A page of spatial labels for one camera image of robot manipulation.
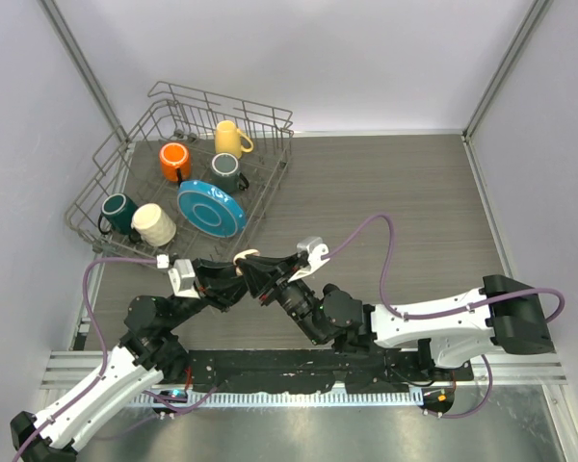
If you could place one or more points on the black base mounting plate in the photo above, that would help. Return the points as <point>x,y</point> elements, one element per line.
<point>308,371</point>

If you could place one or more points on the blue plate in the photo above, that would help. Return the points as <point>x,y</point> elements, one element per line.
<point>210,210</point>

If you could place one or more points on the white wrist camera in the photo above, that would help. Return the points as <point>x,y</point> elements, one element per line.
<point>316,254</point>
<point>183,278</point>

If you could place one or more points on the cream ribbed mug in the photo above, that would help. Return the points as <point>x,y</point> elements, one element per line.
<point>154,225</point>

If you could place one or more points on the orange mug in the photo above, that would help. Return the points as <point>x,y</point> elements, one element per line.
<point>175,162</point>

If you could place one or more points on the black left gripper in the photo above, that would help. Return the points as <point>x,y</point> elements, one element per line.
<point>219,282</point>

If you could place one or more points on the grey mug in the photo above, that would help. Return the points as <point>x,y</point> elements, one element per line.
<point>226,174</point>

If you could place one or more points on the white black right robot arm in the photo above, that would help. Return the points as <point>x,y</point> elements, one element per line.
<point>503,314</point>

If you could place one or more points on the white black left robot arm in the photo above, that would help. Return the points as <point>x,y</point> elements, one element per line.
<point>147,354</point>

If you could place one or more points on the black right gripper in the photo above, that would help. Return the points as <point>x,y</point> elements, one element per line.
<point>256,271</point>

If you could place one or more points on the yellow mug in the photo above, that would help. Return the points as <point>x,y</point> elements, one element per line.
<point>230,139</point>

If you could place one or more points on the beige earbud charging case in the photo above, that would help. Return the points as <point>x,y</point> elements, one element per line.
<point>242,256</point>

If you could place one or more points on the white slotted cable duct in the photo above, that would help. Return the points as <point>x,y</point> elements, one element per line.
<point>337,397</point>

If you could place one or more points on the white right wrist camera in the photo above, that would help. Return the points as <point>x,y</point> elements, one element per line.
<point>316,254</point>

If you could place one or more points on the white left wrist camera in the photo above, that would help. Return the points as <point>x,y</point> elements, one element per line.
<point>183,278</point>

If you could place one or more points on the dark green mug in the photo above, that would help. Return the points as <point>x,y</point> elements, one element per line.
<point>116,214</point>

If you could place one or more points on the grey wire dish rack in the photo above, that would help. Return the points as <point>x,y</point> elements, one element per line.
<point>128,162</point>

